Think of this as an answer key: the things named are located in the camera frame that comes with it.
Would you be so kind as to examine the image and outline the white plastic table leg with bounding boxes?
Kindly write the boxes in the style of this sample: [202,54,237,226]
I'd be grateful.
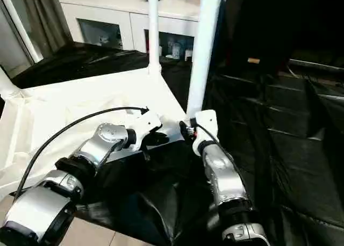
[147,0,162,75]
[0,67,22,99]
[185,0,224,120]

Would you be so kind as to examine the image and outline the white plastic table top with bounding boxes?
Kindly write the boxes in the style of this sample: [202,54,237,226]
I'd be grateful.
[0,67,190,201]

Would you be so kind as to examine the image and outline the black plastic mat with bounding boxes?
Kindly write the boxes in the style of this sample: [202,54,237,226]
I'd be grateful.
[0,40,344,246]

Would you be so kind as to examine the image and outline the black speaker box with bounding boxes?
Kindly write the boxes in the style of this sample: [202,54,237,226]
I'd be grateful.
[220,0,294,73]

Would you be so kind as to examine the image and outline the white glass-door cabinet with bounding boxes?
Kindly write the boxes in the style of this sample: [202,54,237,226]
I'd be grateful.
[59,0,205,62]

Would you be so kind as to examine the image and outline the black television edge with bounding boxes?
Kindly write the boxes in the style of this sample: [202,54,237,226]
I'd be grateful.
[288,57,344,71]

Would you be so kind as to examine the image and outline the grey curtain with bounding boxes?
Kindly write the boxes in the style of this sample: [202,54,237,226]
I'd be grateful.
[23,0,73,54]

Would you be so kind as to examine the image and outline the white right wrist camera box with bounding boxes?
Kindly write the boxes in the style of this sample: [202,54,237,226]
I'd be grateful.
[191,108,219,157]

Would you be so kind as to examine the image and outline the white door frame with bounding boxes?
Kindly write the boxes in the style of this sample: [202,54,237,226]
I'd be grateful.
[0,0,44,63]

